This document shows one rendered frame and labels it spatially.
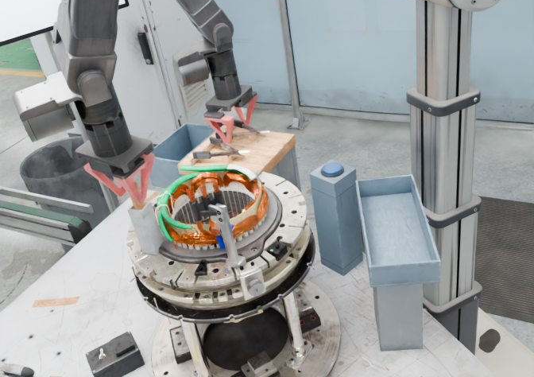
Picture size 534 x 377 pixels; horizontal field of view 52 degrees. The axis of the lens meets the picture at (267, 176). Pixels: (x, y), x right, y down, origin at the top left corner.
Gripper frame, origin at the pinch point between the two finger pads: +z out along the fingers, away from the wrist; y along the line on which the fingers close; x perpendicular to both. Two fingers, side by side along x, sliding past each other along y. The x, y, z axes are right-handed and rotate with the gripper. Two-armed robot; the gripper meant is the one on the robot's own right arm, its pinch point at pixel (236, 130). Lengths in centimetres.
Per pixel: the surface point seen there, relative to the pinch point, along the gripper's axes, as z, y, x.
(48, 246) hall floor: 109, -37, -165
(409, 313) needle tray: 21, 21, 46
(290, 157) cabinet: 7.1, -2.5, 11.5
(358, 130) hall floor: 111, -191, -51
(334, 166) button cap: 4.4, 2.3, 24.8
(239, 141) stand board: 2.3, 0.9, 0.8
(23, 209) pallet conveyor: 32, 10, -82
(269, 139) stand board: 2.4, -1.8, 7.3
